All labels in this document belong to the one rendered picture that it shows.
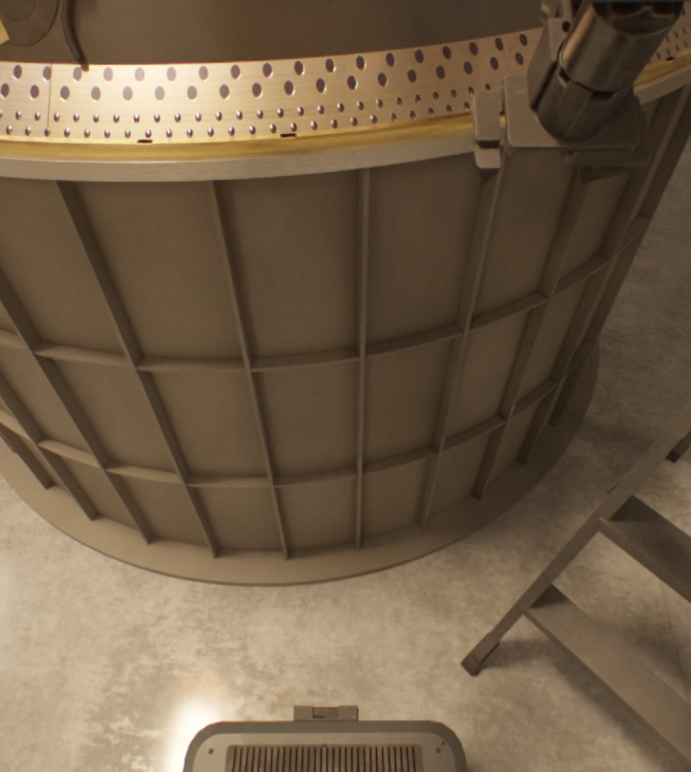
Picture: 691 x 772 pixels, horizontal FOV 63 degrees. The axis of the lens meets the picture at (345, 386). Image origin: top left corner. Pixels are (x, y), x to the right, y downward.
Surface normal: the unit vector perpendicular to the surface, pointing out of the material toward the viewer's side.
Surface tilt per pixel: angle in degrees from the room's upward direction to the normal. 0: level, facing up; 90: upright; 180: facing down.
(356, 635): 0
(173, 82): 43
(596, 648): 0
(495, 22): 62
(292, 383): 90
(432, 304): 90
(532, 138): 30
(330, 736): 0
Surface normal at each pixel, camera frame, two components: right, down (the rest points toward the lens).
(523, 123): 0.00, -0.18
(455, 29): 0.30, 0.32
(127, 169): -0.03, 0.76
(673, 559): -0.01, -0.65
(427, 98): 0.20, 0.01
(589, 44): -0.82, 0.56
